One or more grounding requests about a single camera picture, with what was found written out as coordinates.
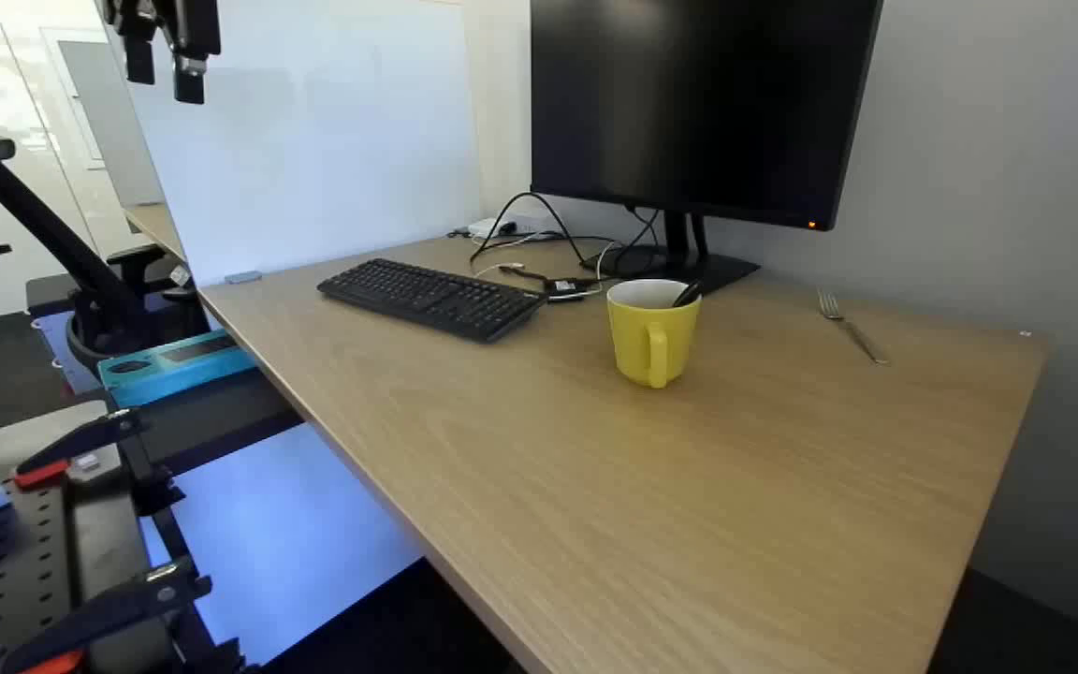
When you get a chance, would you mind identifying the yellow and white mug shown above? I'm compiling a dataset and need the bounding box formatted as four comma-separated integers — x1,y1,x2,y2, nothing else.
601,273,707,394

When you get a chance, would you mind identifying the white partition board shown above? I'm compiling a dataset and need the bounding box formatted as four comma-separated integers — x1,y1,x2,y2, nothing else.
57,0,531,292

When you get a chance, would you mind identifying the black computer keyboard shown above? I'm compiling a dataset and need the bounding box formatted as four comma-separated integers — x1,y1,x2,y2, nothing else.
315,254,549,348

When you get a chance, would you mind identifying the black looping cable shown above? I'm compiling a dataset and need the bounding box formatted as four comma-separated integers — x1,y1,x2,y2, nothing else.
464,186,605,273

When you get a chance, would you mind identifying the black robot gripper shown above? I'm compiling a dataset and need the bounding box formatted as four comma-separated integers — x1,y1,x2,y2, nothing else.
93,0,224,108

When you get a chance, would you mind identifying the teal blue flat box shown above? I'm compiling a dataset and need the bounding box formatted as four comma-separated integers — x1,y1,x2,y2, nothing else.
93,327,263,412

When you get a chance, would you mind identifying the black computer monitor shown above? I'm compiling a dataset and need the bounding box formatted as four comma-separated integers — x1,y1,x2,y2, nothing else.
529,0,885,237

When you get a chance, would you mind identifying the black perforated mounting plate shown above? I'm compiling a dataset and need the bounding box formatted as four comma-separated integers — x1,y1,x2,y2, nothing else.
0,482,83,674

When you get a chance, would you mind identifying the black monitor stand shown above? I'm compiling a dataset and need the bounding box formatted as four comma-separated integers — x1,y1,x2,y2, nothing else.
596,206,764,298

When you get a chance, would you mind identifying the cable with plug end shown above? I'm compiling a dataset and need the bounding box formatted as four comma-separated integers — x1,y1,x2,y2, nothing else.
492,259,611,308

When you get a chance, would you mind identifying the black clamp with red handle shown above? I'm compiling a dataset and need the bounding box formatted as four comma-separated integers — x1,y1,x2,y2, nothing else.
0,558,247,674
6,405,183,518

